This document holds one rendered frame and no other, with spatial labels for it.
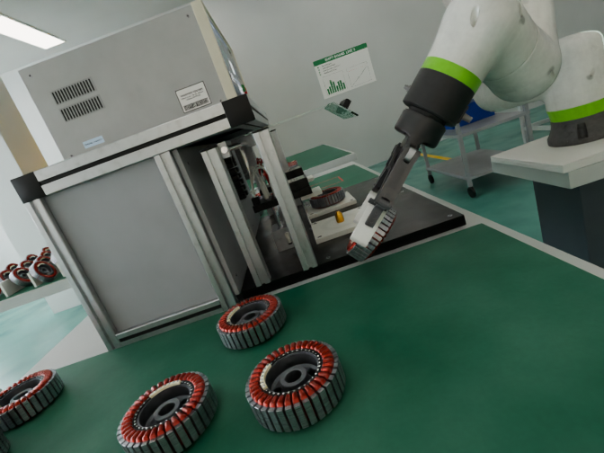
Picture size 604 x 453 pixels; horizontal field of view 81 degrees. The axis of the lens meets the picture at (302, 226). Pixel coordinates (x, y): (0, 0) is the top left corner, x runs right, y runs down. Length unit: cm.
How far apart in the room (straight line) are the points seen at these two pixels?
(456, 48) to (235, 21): 593
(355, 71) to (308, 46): 85
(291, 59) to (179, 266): 570
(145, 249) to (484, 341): 58
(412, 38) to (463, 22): 608
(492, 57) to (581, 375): 42
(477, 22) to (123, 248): 69
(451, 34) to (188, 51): 49
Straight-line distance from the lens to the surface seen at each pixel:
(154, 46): 84
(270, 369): 46
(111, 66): 86
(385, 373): 44
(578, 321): 49
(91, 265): 79
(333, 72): 631
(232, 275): 72
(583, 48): 110
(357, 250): 60
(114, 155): 71
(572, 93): 111
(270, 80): 624
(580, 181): 100
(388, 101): 645
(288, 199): 67
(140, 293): 78
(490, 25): 61
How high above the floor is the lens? 103
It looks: 15 degrees down
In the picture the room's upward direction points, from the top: 20 degrees counter-clockwise
